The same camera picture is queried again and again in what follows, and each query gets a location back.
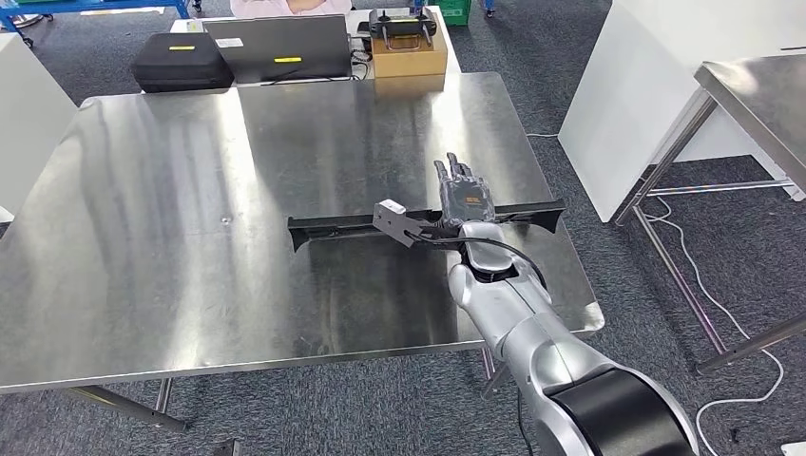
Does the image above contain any blue metal shelf rack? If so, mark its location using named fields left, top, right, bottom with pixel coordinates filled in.
left=0, top=0, right=204, bottom=50

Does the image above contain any person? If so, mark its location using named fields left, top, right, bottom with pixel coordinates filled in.
left=228, top=0, right=354, bottom=20

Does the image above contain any green plastic crate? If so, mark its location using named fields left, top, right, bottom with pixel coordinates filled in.
left=434, top=0, right=473, bottom=28

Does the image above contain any black hard case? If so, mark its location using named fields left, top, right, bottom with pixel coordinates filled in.
left=130, top=31, right=236, bottom=94

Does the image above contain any black robot body cable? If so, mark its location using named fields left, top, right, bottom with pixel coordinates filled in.
left=514, top=389, right=536, bottom=456

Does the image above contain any long black plastic trim part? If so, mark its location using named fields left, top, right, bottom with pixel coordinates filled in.
left=287, top=199, right=566, bottom=253

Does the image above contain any brown cardboard box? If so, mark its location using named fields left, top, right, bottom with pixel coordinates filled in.
left=370, top=31, right=450, bottom=80

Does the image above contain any white floor cable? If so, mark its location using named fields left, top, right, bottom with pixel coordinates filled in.
left=642, top=195, right=785, bottom=456

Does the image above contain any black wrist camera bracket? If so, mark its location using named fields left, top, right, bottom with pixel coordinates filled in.
left=402, top=210, right=464, bottom=250

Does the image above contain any white partition panel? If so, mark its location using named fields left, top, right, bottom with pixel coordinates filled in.
left=557, top=0, right=806, bottom=224
left=0, top=32, right=80, bottom=224

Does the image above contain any black remote controller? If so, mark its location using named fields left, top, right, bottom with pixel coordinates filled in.
left=367, top=6, right=440, bottom=50

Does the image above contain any grey laptop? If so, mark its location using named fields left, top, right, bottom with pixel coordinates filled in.
left=202, top=13, right=354, bottom=86

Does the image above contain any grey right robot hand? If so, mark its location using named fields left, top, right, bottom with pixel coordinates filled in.
left=432, top=152, right=497, bottom=229

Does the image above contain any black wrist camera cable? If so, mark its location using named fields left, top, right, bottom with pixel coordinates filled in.
left=406, top=231, right=549, bottom=291

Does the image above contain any stainless steel workbench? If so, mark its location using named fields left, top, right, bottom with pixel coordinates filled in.
left=0, top=70, right=605, bottom=434

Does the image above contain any stainless steel table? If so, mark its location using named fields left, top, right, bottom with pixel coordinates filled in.
left=613, top=53, right=806, bottom=377

